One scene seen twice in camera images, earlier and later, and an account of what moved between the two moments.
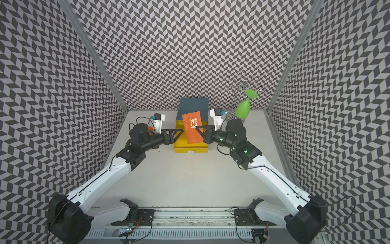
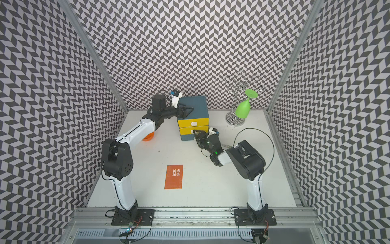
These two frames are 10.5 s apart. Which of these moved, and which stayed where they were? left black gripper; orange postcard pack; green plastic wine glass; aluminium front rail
Moved: orange postcard pack; left black gripper
Stayed: aluminium front rail; green plastic wine glass
